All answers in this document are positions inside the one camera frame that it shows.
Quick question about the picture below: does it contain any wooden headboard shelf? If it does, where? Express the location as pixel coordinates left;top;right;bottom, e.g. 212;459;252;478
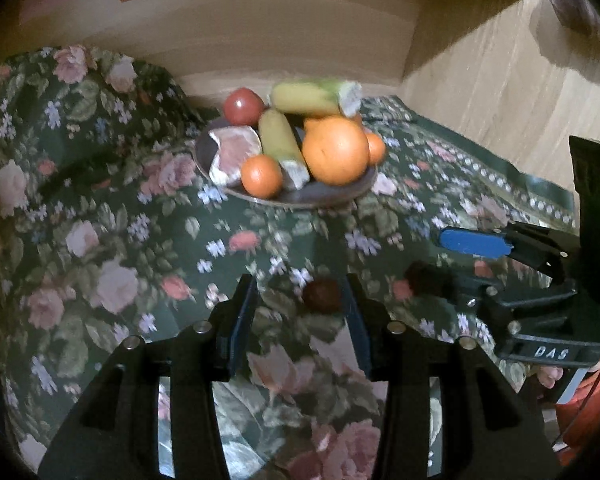
0;0;519;100

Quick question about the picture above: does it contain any large orange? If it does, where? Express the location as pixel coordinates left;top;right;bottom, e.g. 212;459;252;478
301;122;369;186
303;115;364;131

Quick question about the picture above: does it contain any floral pillow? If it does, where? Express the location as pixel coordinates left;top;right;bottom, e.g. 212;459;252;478
0;44;204;220

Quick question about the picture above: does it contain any floral green bedsheet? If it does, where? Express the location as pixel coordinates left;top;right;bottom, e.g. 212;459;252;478
0;96;576;479

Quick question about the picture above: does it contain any yellow corn piece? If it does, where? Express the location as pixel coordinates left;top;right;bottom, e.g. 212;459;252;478
268;78;363;117
258;108;310;191

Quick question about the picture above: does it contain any red tomato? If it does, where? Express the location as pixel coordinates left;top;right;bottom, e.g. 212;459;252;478
223;87;265;126

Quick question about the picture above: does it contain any peeled pomelo piece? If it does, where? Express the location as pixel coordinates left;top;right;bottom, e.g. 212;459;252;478
209;126;262;188

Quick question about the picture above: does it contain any dark red jujube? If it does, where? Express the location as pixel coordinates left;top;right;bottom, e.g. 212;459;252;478
301;278;342;315

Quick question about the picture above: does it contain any small mandarin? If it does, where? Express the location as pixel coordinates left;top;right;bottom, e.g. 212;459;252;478
240;154;284;200
365;132;386;166

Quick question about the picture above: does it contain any dark purple plate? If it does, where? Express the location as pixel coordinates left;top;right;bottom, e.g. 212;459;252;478
194;116;379;210

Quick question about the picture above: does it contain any person's right hand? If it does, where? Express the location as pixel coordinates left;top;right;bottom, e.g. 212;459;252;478
529;343;600;396

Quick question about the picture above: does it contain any pink tied curtain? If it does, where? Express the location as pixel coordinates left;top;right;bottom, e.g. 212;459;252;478
548;0;600;38

